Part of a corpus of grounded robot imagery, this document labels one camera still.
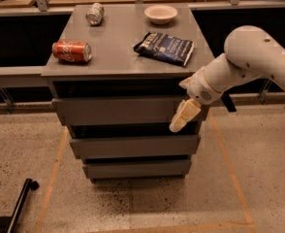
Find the red cola can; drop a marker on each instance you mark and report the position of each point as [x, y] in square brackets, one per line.
[71, 51]

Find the white bowl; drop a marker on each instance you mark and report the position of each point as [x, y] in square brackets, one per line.
[160, 14]

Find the grey metal rail frame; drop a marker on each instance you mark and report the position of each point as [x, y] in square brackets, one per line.
[29, 75]

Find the grey drawer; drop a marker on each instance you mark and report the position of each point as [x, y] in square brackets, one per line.
[137, 169]
[116, 110]
[135, 146]

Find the grey drawer cabinet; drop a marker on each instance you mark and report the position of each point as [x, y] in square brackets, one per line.
[115, 70]

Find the grey bottom drawer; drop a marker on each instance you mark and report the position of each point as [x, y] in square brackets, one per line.
[137, 169]

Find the grey middle drawer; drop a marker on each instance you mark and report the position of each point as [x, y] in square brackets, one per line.
[135, 146]

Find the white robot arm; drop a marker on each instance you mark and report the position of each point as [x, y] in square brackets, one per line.
[249, 53]

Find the dark blue chip bag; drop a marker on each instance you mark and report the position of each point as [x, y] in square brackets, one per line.
[166, 48]

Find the silver soda can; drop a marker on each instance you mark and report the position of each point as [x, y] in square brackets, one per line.
[95, 14]

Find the grey top drawer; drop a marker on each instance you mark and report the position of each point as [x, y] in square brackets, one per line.
[116, 110]

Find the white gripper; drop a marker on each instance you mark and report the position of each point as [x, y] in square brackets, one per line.
[201, 89]

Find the black chair base leg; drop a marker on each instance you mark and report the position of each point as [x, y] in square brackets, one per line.
[8, 223]

